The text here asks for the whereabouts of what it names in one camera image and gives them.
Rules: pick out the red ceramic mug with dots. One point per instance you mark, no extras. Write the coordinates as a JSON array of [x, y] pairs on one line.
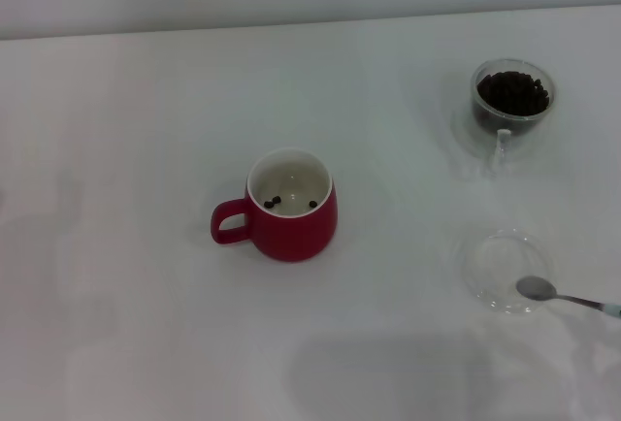
[[296, 236]]

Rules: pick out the coffee beans pile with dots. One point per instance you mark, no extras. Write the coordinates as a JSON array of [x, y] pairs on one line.
[[513, 93]]

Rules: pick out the small clear glass saucer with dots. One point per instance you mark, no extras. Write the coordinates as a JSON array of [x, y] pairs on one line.
[[490, 266]]

